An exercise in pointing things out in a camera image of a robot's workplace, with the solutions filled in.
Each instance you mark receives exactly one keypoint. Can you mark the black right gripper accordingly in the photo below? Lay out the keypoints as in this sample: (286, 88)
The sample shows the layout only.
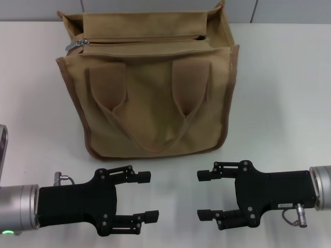
(274, 191)

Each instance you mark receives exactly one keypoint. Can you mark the silver metal bracket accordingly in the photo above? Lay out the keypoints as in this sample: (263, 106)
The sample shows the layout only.
(3, 152)

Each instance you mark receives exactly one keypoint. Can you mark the silver metal zipper pull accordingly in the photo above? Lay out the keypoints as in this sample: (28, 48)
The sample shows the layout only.
(76, 44)

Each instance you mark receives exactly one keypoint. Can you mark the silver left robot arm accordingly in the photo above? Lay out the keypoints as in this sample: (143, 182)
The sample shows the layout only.
(15, 206)

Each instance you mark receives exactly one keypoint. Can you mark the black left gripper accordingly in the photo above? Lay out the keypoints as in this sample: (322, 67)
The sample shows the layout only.
(75, 202)

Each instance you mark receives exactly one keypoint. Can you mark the khaki canvas food bag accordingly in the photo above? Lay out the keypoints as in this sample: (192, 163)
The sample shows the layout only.
(155, 111)

